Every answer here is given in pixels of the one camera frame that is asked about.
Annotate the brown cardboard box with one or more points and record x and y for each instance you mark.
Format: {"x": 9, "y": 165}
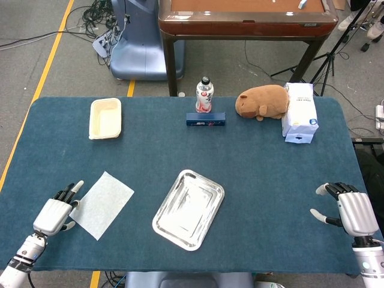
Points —
{"x": 339, "y": 3}

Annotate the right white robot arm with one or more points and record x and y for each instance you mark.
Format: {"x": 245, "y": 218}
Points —
{"x": 370, "y": 264}

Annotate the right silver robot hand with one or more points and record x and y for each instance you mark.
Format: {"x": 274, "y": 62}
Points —
{"x": 357, "y": 210}

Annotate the black tripod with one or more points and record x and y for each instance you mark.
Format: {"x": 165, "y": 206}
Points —
{"x": 331, "y": 57}

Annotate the pale blue tissue pack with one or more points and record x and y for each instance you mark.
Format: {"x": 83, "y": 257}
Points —
{"x": 298, "y": 139}

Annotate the white shoe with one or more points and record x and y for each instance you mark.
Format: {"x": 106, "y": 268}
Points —
{"x": 346, "y": 22}
{"x": 375, "y": 30}

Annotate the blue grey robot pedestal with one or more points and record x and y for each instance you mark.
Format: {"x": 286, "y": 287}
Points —
{"x": 141, "y": 51}

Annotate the beige plastic food container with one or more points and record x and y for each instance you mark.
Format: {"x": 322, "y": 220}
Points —
{"x": 105, "y": 120}

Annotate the white red drink bottle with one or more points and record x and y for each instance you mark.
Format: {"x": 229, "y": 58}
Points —
{"x": 204, "y": 96}

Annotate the silver metal tray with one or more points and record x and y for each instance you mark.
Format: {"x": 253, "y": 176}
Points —
{"x": 189, "y": 210}

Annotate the white paper sheet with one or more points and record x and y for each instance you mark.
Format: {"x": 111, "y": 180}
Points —
{"x": 102, "y": 205}

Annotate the white power strip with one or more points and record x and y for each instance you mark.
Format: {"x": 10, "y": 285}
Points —
{"x": 380, "y": 117}

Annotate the blue table cloth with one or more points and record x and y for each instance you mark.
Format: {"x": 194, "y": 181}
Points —
{"x": 255, "y": 165}

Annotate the large white tissue pack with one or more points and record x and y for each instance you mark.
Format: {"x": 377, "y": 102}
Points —
{"x": 300, "y": 111}

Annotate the brown capybara plush toy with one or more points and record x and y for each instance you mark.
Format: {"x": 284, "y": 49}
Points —
{"x": 264, "y": 100}

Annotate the black equipment frame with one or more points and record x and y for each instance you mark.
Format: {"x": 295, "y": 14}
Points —
{"x": 369, "y": 162}

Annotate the brown mahjong table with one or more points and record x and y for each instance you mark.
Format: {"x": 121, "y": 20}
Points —
{"x": 246, "y": 28}

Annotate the grey blue robot torso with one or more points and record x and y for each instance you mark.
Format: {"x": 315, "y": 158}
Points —
{"x": 189, "y": 280}

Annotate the single blue white mahjong tile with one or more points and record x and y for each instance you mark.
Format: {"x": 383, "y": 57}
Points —
{"x": 302, "y": 3}

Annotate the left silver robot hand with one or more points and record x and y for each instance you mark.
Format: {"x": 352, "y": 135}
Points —
{"x": 52, "y": 214}

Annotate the dark blue printed box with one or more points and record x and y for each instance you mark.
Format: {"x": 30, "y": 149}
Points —
{"x": 205, "y": 119}

